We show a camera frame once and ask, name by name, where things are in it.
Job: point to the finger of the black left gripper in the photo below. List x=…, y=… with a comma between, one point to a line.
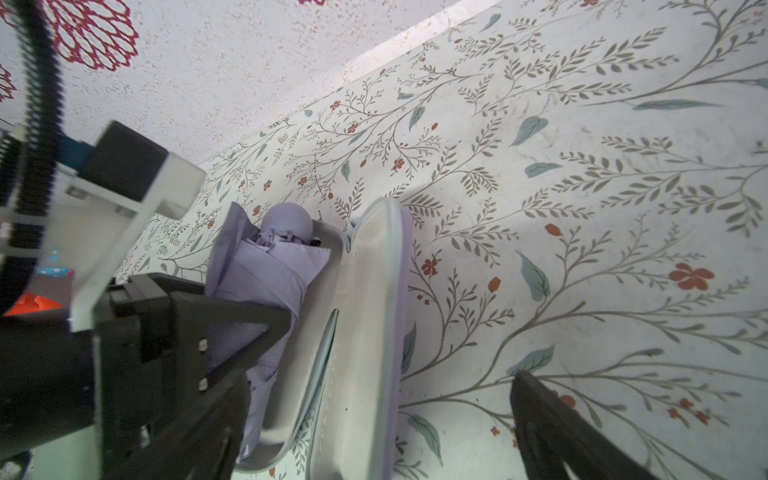
x=218, y=336

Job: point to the orange plush toy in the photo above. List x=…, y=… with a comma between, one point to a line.
x=31, y=303

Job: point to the purple umbrella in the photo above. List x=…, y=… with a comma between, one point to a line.
x=272, y=264

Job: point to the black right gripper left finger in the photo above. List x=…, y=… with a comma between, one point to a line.
x=204, y=443

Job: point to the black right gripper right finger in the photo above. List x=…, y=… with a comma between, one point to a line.
x=554, y=441

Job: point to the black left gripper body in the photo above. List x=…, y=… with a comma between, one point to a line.
x=118, y=377

